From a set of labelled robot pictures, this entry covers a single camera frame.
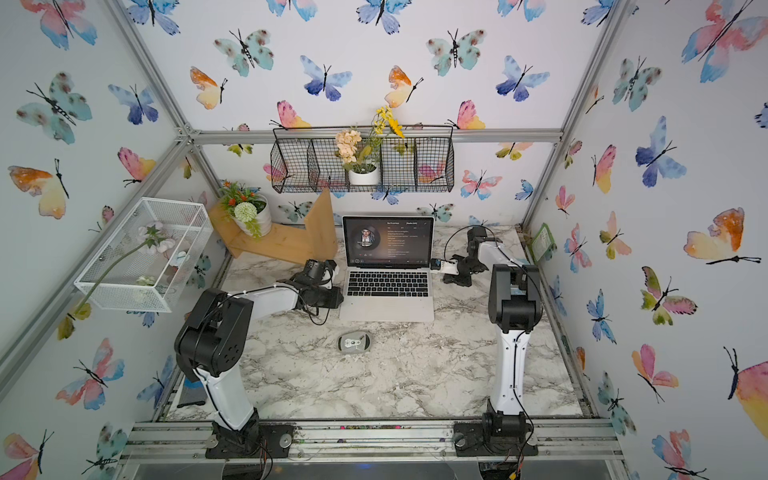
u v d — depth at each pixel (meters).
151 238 0.72
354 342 0.87
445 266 0.94
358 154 0.85
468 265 0.91
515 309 0.61
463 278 0.95
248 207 0.94
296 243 1.04
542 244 1.10
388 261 1.05
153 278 0.67
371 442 0.74
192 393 0.82
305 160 0.98
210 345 0.51
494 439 0.67
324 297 0.88
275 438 0.75
